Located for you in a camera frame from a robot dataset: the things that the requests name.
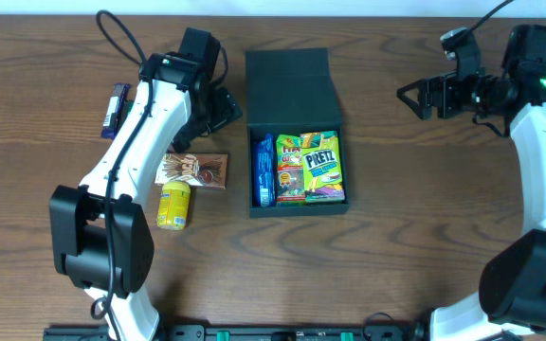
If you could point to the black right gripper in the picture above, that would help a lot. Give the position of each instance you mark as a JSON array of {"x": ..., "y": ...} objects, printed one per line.
[{"x": 437, "y": 95}]

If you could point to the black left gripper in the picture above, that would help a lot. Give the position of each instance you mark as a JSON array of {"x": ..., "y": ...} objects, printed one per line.
[{"x": 226, "y": 112}]

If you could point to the brown Pocky box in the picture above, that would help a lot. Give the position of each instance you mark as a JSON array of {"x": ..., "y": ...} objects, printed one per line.
[{"x": 199, "y": 170}]

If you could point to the dark green flip-lid box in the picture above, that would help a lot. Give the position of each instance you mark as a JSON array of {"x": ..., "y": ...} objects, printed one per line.
[{"x": 290, "y": 91}]

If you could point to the blue cookie package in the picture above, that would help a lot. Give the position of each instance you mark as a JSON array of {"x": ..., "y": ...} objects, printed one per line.
[{"x": 263, "y": 173}]

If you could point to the green gummy worms bag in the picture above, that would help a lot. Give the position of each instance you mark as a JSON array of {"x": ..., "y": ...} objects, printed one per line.
[{"x": 289, "y": 176}]

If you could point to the yellow green Pretz box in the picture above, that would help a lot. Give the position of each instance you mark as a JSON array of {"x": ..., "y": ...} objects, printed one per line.
[{"x": 322, "y": 174}]

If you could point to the yellow candy canister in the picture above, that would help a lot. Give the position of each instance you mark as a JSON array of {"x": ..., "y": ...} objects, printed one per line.
[{"x": 173, "y": 205}]

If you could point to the green white candy bar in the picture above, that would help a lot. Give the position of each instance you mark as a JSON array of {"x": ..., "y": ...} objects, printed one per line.
[{"x": 124, "y": 112}]

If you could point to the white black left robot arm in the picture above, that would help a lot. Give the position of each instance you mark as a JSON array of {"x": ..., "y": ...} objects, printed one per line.
[{"x": 100, "y": 235}]

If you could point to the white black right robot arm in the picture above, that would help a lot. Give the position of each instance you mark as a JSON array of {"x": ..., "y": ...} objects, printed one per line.
[{"x": 510, "y": 302}]

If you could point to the purple candy bar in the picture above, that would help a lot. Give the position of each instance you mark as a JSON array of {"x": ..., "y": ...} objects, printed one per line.
[{"x": 115, "y": 111}]

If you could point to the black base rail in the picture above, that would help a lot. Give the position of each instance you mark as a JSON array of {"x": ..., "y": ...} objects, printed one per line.
[{"x": 377, "y": 327}]

